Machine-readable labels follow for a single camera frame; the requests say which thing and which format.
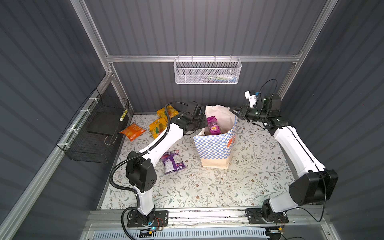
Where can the yellow gummy bag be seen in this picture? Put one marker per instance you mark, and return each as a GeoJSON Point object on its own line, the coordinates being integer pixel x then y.
{"type": "Point", "coordinates": [157, 127]}
{"type": "Point", "coordinates": [172, 112]}

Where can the yellow gummy bag middle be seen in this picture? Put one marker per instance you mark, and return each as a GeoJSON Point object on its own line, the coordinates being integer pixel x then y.
{"type": "Point", "coordinates": [157, 127]}

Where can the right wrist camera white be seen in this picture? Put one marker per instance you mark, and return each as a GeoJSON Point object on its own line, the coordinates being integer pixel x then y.
{"type": "Point", "coordinates": [252, 97]}

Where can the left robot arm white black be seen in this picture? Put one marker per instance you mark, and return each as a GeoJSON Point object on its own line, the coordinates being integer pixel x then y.
{"type": "Point", "coordinates": [140, 169]}

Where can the magenta snack bag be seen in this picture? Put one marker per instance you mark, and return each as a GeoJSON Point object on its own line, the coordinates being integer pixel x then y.
{"type": "Point", "coordinates": [213, 126]}

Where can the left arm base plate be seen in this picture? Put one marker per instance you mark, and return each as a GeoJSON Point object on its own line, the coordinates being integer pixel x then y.
{"type": "Point", "coordinates": [154, 219]}

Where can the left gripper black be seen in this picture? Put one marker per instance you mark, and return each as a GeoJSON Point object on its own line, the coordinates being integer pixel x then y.
{"type": "Point", "coordinates": [204, 123]}

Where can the blue checkered paper bag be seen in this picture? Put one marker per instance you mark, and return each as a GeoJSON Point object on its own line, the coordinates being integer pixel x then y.
{"type": "Point", "coordinates": [215, 151]}

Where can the orange chip bag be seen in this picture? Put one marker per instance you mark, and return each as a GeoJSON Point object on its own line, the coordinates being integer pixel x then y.
{"type": "Point", "coordinates": [133, 131]}

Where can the yellow gummy bag back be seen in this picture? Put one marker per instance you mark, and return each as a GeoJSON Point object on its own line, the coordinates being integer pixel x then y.
{"type": "Point", "coordinates": [172, 112]}

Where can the aluminium front rail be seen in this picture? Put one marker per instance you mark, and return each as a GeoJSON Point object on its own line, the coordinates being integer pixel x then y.
{"type": "Point", "coordinates": [202, 217]}

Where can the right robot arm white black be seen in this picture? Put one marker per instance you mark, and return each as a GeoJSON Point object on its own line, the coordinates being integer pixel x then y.
{"type": "Point", "coordinates": [313, 181]}

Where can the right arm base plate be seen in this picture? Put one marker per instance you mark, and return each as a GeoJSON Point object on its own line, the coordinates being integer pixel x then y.
{"type": "Point", "coordinates": [265, 216]}

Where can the yellow marker in black basket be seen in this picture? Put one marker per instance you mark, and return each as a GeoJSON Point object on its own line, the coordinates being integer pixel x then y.
{"type": "Point", "coordinates": [123, 115]}

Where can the white wire mesh basket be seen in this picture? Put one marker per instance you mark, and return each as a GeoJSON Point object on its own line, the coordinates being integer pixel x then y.
{"type": "Point", "coordinates": [187, 71]}

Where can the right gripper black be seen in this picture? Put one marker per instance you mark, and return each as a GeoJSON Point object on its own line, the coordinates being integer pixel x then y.
{"type": "Point", "coordinates": [243, 111]}

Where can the markers in white basket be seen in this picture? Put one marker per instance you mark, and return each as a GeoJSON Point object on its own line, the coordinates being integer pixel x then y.
{"type": "Point", "coordinates": [218, 79]}

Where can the purple white snack bag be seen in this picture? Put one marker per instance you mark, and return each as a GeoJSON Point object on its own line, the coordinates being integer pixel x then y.
{"type": "Point", "coordinates": [172, 162]}

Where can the white vent grille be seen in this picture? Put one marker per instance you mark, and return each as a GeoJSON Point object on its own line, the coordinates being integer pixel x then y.
{"type": "Point", "coordinates": [203, 233]}

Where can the black wire basket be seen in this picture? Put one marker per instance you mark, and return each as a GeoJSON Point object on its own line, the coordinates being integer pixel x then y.
{"type": "Point", "coordinates": [95, 136]}

